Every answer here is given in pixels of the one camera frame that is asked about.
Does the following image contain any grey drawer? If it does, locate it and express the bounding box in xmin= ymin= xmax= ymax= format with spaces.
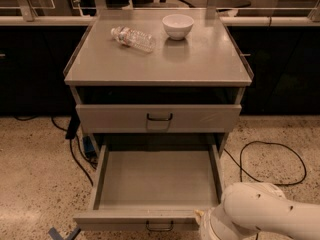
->
xmin=76 ymin=104 xmax=241 ymax=133
xmin=74 ymin=145 xmax=223 ymax=231

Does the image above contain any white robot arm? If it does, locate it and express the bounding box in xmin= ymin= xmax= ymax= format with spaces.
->
xmin=195 ymin=182 xmax=320 ymax=240

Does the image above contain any grey drawer cabinet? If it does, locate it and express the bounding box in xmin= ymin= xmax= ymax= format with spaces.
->
xmin=65 ymin=9 xmax=252 ymax=149

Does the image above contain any grey top drawer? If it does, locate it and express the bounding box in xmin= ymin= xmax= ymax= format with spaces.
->
xmin=76 ymin=104 xmax=241 ymax=133

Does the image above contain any blue power box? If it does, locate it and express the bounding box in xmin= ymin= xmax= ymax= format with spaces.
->
xmin=82 ymin=136 xmax=96 ymax=158

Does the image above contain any clear plastic water bottle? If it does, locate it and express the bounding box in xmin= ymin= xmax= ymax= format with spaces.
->
xmin=111 ymin=26 xmax=156 ymax=53

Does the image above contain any white ceramic bowl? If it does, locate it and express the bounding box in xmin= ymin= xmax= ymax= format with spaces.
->
xmin=162 ymin=14 xmax=194 ymax=40

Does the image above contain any blue floor tape marker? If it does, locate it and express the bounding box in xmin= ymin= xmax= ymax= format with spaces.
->
xmin=48 ymin=225 xmax=82 ymax=240

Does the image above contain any black top drawer handle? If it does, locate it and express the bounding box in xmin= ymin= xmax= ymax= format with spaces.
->
xmin=146 ymin=113 xmax=173 ymax=122

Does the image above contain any black drawer handle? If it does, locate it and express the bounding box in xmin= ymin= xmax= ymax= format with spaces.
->
xmin=146 ymin=113 xmax=173 ymax=122
xmin=145 ymin=221 xmax=174 ymax=232

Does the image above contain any black floor cable right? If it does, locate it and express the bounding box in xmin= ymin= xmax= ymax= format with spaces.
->
xmin=223 ymin=140 xmax=308 ymax=240

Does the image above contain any black floor cable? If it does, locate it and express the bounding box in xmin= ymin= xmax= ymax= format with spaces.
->
xmin=13 ymin=115 xmax=98 ymax=187
xmin=223 ymin=140 xmax=308 ymax=240

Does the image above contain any black floor cable left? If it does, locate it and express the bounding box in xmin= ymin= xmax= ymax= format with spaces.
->
xmin=13 ymin=115 xmax=98 ymax=187

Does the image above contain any black middle drawer handle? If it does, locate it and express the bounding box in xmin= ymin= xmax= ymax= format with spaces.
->
xmin=145 ymin=221 xmax=174 ymax=232

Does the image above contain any white horizontal rail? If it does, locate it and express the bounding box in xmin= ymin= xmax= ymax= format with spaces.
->
xmin=0 ymin=16 xmax=320 ymax=27

